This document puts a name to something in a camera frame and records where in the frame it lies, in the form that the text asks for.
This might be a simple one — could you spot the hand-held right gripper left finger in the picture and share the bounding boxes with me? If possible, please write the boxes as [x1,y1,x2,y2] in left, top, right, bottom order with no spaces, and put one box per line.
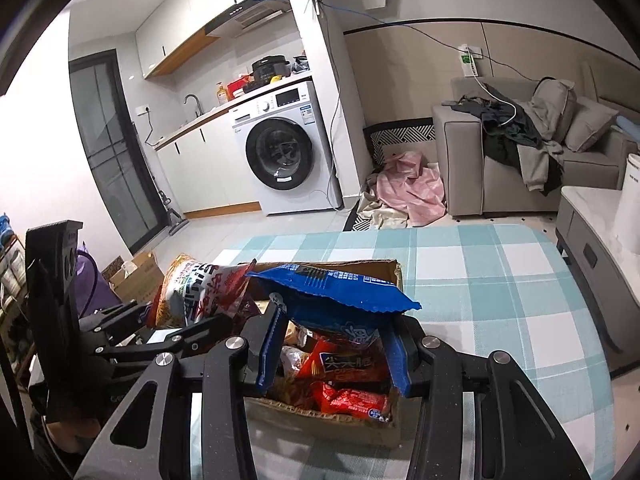
[75,292,288,480]

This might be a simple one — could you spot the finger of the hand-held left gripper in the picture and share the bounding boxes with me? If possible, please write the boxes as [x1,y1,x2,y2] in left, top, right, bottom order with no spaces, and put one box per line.
[95,310,263,378]
[77,299,153,348]

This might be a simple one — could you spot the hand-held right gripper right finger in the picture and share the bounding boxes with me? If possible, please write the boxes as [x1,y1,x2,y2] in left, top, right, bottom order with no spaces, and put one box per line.
[382,317,593,480]

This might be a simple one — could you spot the orange snack bag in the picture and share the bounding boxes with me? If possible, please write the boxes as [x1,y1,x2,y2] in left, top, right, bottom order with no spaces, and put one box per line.
[270,375,321,406]

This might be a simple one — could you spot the white stick snack bag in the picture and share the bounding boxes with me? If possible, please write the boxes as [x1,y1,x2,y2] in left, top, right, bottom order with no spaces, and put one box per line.
[152,254,258,331]

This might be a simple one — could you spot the red cone snack bag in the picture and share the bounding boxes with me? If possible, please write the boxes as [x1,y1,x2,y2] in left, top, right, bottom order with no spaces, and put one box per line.
[292,337,391,386]

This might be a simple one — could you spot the small red snack packet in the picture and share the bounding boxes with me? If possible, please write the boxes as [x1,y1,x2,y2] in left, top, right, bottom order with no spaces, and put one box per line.
[312,381,393,423]

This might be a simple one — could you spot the blue snack packet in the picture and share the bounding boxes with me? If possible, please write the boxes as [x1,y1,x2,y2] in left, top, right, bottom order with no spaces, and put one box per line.
[247,262,422,356]

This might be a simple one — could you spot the brown cardboard box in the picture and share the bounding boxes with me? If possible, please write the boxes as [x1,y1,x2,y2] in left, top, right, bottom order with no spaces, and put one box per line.
[240,259,403,448]

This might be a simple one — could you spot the person's left hand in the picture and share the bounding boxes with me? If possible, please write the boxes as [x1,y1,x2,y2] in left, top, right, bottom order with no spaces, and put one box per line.
[42,415,103,456]

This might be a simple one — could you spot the purple plastic bag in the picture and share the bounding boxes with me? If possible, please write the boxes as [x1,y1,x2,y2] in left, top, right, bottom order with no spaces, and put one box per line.
[75,242,123,318]

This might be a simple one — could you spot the small cardboard box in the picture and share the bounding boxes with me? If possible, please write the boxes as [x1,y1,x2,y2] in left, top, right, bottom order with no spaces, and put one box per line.
[102,251,166,306]

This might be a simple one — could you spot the shoe rack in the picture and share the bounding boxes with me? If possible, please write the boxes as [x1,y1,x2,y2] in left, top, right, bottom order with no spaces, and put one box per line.
[0,230,36,391]

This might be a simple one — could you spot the checkered tablecloth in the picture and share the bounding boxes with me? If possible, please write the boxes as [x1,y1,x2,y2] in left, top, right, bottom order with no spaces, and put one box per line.
[190,224,617,480]

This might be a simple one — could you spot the stick vacuum cleaner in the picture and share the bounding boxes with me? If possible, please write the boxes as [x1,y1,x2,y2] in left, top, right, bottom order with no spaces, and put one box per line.
[157,187,190,236]

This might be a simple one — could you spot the cream cloth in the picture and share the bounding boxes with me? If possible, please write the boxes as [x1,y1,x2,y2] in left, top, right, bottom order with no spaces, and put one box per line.
[357,192,412,232]

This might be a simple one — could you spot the white lower cabinets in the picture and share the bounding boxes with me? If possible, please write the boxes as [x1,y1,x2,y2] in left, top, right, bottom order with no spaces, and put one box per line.
[155,115,261,220]

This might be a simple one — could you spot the white cabinets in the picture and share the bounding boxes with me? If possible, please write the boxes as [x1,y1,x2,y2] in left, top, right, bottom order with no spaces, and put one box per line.
[135,0,301,78]
[155,115,261,220]

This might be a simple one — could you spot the dark glass door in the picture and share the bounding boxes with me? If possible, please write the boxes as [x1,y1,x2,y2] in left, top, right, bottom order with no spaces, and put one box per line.
[67,50,168,256]

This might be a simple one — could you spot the pink cloth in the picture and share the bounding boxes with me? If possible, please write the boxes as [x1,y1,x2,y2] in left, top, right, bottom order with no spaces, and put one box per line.
[372,152,447,226]

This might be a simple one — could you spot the white washing machine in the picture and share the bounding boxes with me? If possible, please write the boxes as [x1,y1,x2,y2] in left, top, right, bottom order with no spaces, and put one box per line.
[229,80,343,217]

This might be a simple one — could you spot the grey sofa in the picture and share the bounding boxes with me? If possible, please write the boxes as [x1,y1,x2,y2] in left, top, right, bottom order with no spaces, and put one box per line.
[431,77,640,218]

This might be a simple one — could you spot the grey side table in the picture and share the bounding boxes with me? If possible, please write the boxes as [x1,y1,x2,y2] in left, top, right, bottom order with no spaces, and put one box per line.
[555,185,640,361]

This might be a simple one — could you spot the black white patterned rug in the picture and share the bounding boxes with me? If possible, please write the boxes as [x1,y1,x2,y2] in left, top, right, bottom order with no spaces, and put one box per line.
[344,117,436,233]

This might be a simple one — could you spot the grey hoodie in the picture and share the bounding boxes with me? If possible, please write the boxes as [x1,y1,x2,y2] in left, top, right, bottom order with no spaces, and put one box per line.
[517,140,566,193]

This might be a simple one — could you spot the dark clothes pile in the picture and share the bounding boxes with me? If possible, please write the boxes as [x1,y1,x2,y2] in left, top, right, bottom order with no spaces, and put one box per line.
[445,85,563,196]

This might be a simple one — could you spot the black pressure cooker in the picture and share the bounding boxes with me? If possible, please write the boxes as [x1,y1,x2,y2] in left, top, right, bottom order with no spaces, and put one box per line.
[250,56,291,86]

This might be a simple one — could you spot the white electric kettle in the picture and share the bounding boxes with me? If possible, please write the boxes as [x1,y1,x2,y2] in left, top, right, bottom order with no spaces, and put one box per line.
[612,152,640,253]

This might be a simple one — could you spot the white upper cabinets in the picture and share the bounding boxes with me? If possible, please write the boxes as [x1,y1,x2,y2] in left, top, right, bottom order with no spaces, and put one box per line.
[135,0,301,78]

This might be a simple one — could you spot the grey cushion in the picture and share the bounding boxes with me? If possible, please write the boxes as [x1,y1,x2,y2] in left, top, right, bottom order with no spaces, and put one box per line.
[520,77,578,143]

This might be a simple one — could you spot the beige pillow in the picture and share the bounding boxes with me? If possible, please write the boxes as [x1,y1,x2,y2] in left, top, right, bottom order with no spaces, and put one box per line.
[562,96,621,153]

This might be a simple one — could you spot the white power strip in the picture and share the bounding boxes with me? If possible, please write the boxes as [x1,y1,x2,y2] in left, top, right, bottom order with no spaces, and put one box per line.
[457,45,478,78]

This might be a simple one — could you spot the range hood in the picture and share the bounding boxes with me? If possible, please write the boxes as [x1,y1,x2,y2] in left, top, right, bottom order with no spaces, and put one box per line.
[205,0,293,38]

